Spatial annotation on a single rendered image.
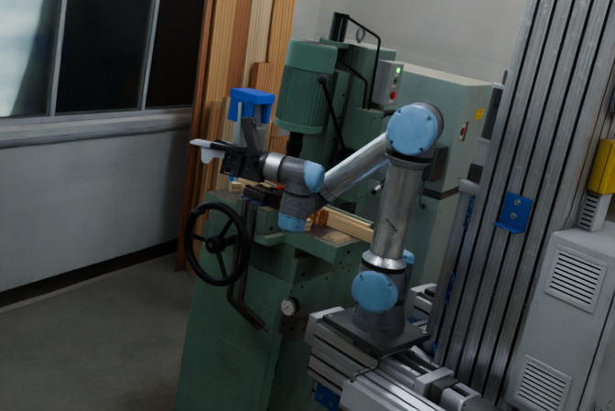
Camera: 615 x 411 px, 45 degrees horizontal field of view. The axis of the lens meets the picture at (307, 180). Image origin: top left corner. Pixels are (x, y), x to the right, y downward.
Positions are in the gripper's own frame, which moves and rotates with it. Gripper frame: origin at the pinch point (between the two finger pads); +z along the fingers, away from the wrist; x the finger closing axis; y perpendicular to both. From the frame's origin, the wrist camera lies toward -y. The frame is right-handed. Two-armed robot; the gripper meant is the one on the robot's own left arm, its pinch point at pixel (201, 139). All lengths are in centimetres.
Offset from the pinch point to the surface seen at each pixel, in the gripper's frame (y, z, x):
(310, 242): 29, -23, 51
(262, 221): 26, -7, 45
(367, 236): 24, -40, 61
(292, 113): -10, -4, 60
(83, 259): 91, 116, 145
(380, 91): -26, -26, 88
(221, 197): 25, 17, 64
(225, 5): -54, 89, 189
